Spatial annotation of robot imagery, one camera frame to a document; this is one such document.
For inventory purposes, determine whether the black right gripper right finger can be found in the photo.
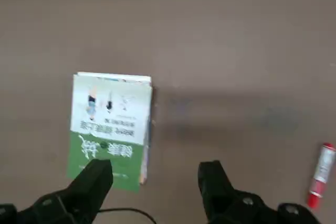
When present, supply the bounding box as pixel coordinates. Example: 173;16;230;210
197;159;323;224

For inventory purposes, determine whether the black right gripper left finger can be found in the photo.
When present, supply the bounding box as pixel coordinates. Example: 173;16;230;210
0;159;114;224

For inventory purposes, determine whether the green and white book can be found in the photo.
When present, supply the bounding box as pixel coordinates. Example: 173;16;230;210
66;73;153;194

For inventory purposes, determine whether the thin black gripper wire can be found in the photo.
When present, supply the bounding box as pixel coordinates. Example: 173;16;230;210
99;207;156;224

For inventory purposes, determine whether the red and white marker pen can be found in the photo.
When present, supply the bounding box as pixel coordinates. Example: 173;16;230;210
306;142;336;208

